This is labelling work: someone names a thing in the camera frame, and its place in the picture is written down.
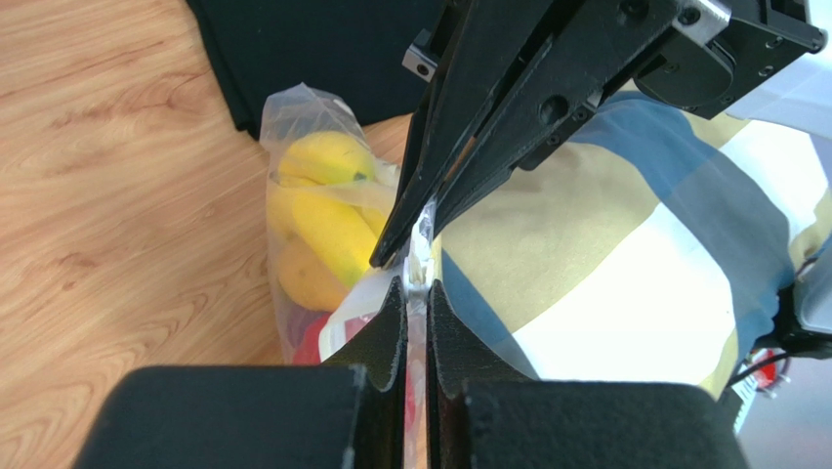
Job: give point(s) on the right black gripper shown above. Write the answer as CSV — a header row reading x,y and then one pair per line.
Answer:
x,y
699,56

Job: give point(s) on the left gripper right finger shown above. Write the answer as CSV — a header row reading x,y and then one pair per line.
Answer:
x,y
483,413

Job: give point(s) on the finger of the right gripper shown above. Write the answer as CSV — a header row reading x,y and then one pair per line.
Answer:
x,y
486,40

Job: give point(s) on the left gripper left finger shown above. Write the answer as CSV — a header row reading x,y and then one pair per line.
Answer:
x,y
347,412

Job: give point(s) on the clear zip top bag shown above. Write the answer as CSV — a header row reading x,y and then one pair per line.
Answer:
x,y
287,116

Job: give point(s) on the red fake fruit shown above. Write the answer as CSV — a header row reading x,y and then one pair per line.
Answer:
x,y
325,336

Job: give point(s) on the yellow fake bananas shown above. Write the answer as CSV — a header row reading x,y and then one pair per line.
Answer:
x,y
328,200

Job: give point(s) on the black folded cloth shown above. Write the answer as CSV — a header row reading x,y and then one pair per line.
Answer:
x,y
351,48

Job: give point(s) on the plaid checkered pillow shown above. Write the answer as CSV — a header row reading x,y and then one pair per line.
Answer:
x,y
651,247

